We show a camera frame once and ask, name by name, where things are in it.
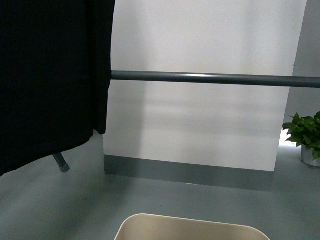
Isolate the beige plastic laundry hamper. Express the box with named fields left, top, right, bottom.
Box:
left=115, top=213, right=269, bottom=240

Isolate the grey clothes rack leg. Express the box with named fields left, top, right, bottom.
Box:
left=52, top=152, right=70, bottom=173

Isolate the black hanging garment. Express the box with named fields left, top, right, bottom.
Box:
left=0, top=0, right=115, bottom=175

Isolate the green potted plant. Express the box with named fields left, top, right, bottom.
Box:
left=282, top=112, right=320, bottom=161

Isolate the white plant pot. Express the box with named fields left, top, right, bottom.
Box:
left=301, top=144, right=320, bottom=168

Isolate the grey clothes rack rail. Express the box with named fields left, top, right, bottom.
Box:
left=111, top=70, right=320, bottom=89

